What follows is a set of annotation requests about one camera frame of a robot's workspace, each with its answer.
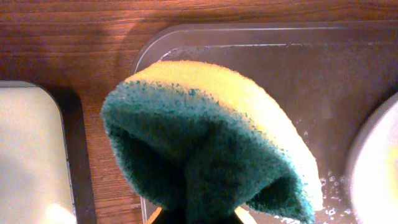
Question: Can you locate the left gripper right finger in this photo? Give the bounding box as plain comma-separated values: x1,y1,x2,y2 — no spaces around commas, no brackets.
214,212,244,224

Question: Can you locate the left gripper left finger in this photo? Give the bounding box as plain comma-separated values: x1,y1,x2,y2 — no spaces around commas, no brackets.
150,208,186,224

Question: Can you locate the green yellow sponge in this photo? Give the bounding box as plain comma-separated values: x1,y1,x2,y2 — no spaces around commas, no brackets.
101,61,323,223

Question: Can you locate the grey plate yellow stain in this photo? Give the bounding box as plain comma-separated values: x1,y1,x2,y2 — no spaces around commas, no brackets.
346,94,397,224

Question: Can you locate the black sponge tray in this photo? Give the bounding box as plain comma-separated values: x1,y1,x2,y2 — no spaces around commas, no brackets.
1,81,97,223

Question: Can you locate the dark serving tray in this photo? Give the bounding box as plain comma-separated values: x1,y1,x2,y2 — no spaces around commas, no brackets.
132,21,397,223

